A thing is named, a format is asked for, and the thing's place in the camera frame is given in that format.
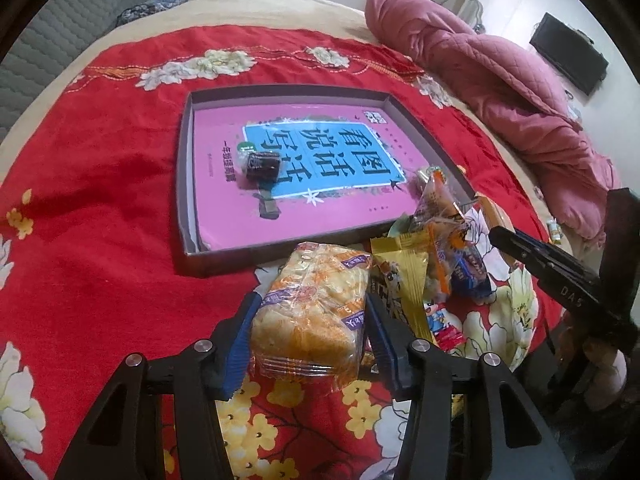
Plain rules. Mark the orange bread packet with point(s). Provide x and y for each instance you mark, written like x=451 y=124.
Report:
x=310 y=310

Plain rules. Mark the small white packet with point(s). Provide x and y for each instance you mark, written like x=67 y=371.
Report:
x=554 y=230

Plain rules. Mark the cartoon print snack packet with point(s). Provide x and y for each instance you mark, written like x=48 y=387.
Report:
x=442 y=322

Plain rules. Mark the dark floral pillow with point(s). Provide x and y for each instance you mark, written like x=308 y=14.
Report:
x=150 y=7

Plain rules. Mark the black television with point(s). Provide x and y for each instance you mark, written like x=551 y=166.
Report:
x=570 y=52

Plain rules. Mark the dark chocolate snack packet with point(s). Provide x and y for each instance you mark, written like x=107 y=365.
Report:
x=260 y=165

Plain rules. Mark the white metal chair frame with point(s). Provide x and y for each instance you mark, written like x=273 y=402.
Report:
x=469 y=4

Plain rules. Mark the blue cookie packet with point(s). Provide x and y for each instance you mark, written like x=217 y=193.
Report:
x=470 y=272

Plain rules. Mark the pink book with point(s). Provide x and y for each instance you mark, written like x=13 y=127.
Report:
x=225 y=210

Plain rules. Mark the orange clear snack packet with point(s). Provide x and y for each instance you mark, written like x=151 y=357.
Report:
x=435 y=200

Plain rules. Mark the shallow cardboard box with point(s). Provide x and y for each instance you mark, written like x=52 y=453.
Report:
x=182 y=185

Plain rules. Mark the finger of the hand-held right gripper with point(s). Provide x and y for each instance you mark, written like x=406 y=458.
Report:
x=525 y=252

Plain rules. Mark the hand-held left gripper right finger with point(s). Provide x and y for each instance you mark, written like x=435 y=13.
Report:
x=385 y=355

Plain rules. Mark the yellow snack packet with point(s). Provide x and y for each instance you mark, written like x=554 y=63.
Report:
x=402 y=265

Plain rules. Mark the red floral blanket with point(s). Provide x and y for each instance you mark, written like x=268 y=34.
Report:
x=100 y=260

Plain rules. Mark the grey quilted headboard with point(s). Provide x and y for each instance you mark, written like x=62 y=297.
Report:
x=60 y=35

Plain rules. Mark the pink quilt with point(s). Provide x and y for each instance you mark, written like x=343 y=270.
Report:
x=500 y=90

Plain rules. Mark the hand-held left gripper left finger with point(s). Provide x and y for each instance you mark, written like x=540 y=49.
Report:
x=240 y=340

